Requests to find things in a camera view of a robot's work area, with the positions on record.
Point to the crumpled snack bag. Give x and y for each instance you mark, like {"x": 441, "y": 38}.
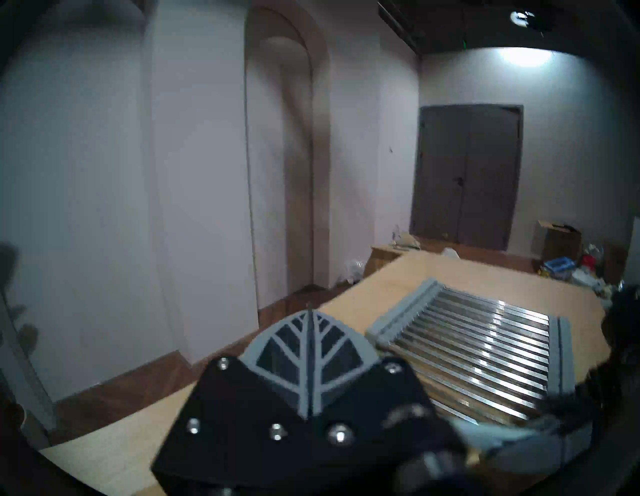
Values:
{"x": 406, "y": 239}

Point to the small blue box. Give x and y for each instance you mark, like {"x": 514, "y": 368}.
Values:
{"x": 557, "y": 265}

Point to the clear crumpled plastic bag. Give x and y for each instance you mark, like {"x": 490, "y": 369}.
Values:
{"x": 354, "y": 270}

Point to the grey metal dish rack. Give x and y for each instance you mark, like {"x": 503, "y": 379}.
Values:
{"x": 475, "y": 345}

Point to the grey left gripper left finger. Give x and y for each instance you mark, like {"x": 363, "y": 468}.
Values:
{"x": 235, "y": 425}

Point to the ceiling spotlight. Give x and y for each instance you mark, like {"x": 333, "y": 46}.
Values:
{"x": 522, "y": 17}

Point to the brown cardboard box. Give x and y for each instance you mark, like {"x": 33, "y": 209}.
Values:
{"x": 557, "y": 242}

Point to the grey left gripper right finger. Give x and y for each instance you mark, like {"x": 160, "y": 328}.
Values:
{"x": 380, "y": 425}

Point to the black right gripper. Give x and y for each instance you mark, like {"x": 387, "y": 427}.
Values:
{"x": 622, "y": 350}

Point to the white plastic bag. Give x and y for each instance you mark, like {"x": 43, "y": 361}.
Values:
{"x": 450, "y": 252}

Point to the grey double door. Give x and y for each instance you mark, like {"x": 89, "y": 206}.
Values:
{"x": 465, "y": 175}

